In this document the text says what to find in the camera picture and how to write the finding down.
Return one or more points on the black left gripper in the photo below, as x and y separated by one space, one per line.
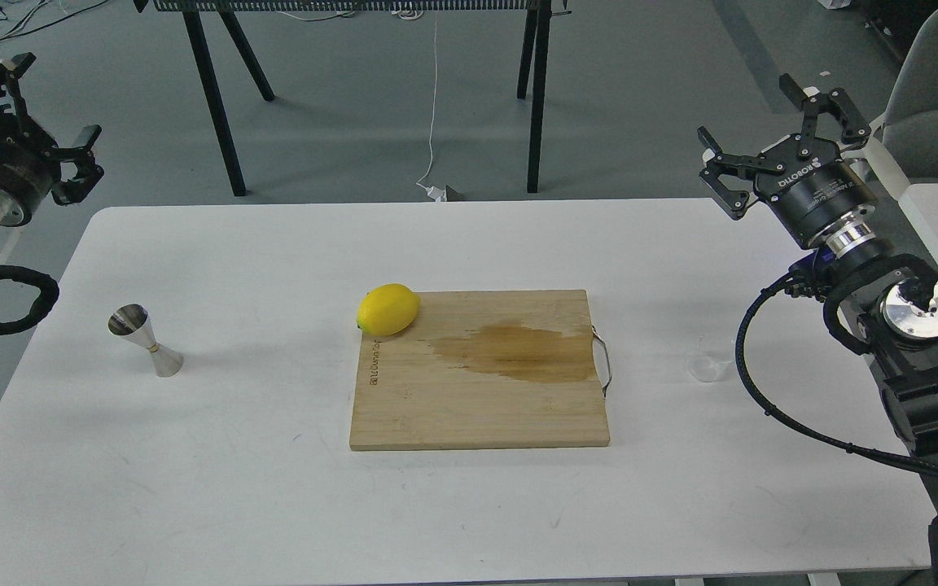
26 171

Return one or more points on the small clear glass beaker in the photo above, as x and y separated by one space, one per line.
712 358

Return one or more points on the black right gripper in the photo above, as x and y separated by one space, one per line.
810 194

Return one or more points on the bamboo cutting board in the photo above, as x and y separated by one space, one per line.
483 370

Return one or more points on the steel double jigger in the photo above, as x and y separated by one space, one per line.
132 323

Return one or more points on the black metal frame table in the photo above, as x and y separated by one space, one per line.
272 48

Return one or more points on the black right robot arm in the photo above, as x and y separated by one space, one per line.
875 302

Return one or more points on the yellow lemon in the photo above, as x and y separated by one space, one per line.
387 310

